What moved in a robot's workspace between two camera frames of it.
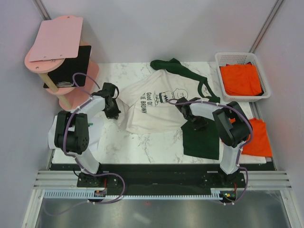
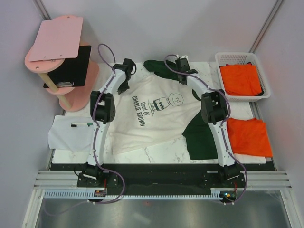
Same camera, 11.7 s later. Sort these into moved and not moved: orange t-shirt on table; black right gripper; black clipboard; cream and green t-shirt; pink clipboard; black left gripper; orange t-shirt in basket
Moved: black right gripper; cream and green t-shirt; black left gripper
Not moved: pink clipboard; black clipboard; orange t-shirt in basket; orange t-shirt on table
